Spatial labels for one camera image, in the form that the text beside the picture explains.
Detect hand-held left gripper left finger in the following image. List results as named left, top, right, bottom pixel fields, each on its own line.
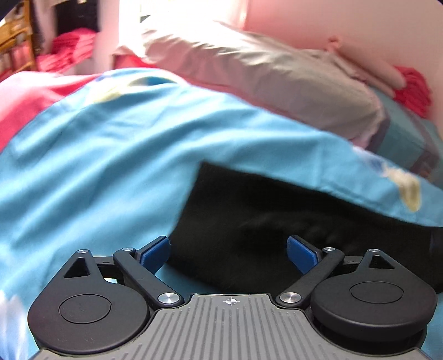
left=62, top=236, right=184, bottom=308

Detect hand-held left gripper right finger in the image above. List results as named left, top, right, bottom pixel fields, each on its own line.
left=276, top=235, right=397, bottom=308

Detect black pants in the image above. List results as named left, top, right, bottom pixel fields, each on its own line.
left=165, top=162, right=443, bottom=293

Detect blue floral blanket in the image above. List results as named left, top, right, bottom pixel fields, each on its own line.
left=0, top=67, right=443, bottom=360

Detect beige pillow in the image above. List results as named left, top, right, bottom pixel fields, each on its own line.
left=112, top=21, right=385, bottom=141

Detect pink bed sheet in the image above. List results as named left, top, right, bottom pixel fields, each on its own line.
left=0, top=55, right=167, bottom=153

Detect folded beige cloth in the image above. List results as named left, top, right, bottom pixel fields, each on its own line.
left=327, top=36, right=406, bottom=98

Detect folded red clothes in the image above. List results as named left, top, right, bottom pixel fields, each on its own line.
left=394, top=65, right=432, bottom=119

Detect stack of pink clothes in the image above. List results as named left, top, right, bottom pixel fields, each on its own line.
left=36, top=29, right=97, bottom=74

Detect hanging dark clothes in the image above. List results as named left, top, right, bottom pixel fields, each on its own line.
left=55, top=0, right=102, bottom=34

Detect wooden shelf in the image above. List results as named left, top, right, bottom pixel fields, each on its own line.
left=0, top=0, right=38, bottom=76

